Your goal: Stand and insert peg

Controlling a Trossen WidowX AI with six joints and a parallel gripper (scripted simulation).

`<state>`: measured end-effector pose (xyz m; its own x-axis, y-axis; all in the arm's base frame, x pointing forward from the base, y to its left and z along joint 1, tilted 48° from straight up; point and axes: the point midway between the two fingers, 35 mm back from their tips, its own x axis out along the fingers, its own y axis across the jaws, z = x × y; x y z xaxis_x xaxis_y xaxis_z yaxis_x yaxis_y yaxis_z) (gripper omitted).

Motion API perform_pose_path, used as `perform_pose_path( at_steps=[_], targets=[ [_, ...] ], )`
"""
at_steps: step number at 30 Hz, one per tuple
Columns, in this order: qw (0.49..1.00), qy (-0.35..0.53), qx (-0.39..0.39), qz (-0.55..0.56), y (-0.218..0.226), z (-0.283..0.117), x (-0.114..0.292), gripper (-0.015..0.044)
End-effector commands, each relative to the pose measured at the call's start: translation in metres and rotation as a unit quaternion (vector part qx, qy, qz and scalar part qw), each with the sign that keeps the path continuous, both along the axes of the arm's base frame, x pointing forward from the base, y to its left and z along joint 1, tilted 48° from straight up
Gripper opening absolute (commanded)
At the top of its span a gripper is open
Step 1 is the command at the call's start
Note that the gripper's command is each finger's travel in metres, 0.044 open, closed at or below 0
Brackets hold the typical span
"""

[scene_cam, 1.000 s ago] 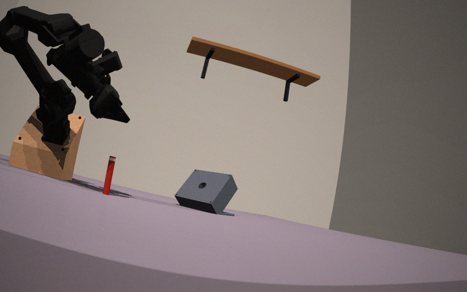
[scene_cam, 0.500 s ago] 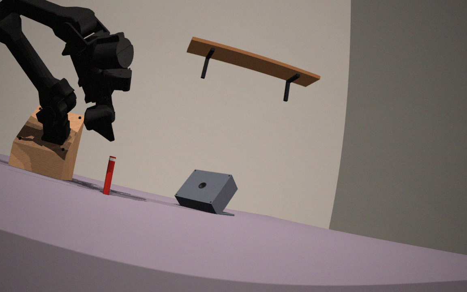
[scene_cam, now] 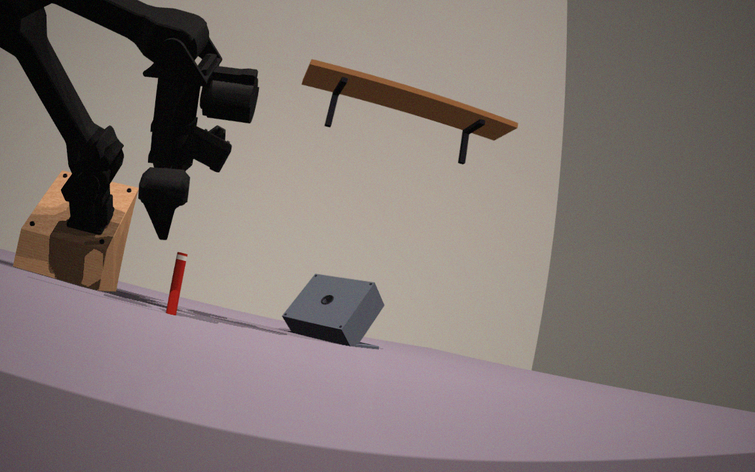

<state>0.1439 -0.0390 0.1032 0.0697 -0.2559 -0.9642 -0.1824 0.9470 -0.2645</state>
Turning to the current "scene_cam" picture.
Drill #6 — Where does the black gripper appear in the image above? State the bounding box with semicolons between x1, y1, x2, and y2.
138;112;197;240

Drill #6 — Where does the red peg with white band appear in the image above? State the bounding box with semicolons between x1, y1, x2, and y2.
166;252;187;315

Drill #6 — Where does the grey flat panel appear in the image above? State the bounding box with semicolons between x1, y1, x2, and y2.
282;273;384;349

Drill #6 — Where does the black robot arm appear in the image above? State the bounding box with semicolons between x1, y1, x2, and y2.
0;0;259;235

